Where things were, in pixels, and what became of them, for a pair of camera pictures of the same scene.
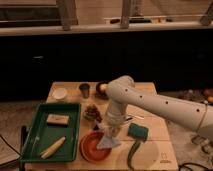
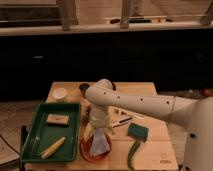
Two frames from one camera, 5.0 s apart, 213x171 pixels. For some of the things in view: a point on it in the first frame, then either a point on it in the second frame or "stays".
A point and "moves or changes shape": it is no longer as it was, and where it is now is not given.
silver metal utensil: x=131 y=118 stays
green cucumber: x=135 y=145 stays
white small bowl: x=60 y=93 stays
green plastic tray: x=53 y=135 stays
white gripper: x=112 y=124 to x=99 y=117
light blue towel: x=108 y=142 moves or changes shape
